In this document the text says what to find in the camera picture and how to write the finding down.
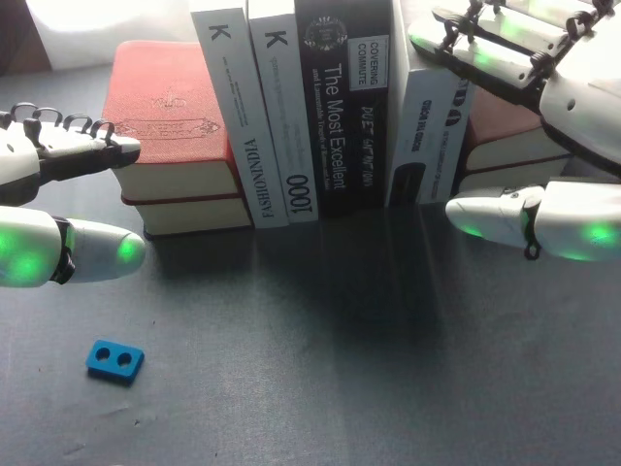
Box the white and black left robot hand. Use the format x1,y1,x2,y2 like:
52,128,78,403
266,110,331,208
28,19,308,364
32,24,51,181
0,103,147,288

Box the white book FASHION INDIA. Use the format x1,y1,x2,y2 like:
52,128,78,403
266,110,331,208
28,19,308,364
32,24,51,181
189,8,291,230

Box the grey table cloth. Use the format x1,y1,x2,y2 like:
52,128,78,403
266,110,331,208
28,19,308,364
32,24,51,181
0,62,621,466

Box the blue block with two holes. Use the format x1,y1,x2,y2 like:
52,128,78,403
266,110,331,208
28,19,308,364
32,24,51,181
85,338,147,387

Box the red cloth cover book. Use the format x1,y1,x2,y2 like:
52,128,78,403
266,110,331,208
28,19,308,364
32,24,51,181
100,40,243,205

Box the white book 1000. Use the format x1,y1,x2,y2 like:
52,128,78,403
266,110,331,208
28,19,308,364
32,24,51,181
245,0,322,225

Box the faded red cover book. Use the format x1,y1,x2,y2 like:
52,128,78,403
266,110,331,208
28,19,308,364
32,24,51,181
464,86,574,174

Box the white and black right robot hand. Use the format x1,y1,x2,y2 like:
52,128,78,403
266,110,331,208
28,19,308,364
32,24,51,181
407,0,621,263

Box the black book The Most Excellent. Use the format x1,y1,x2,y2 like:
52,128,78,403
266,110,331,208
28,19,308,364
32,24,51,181
293,0,395,218

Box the white book with black print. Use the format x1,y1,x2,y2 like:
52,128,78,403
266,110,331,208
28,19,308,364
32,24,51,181
386,66,477,209

